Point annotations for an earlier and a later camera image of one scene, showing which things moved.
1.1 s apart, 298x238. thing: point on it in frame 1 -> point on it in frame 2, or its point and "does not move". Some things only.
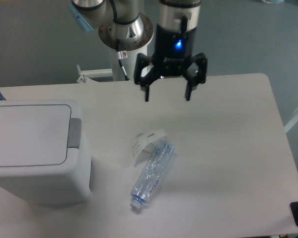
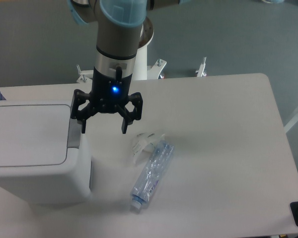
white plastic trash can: x=40 y=151 does not move
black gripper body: x=173 y=48 -> x=108 y=93
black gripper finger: x=141 y=60 -> x=79 y=97
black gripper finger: x=201 y=59 -> x=136 y=99
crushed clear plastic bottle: x=161 y=154 does not move
